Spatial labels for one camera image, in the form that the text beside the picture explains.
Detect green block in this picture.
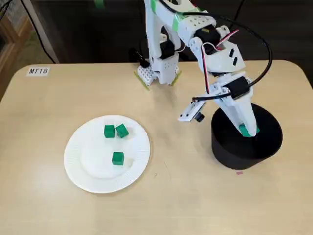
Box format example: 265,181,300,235
104,125,115,139
112,151,125,165
115,123,130,138
238,124,260,138

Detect wooden shelf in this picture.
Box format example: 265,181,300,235
0,14,34,98

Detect white paper plate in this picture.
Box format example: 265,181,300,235
64,115,151,194

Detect black table clamp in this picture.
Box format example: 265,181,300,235
129,47,150,69

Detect green tape strip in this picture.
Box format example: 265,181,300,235
133,70,150,92
171,70,183,87

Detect grey metal frame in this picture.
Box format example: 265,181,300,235
21,0,61,64

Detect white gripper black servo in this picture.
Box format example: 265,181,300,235
211,71,260,137

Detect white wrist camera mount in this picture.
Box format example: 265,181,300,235
177,99,207,123

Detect white MT18 label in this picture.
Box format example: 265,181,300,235
26,67,50,77

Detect red white servo wire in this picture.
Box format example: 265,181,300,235
201,29,240,95

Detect black pot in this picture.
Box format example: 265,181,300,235
210,102,284,170

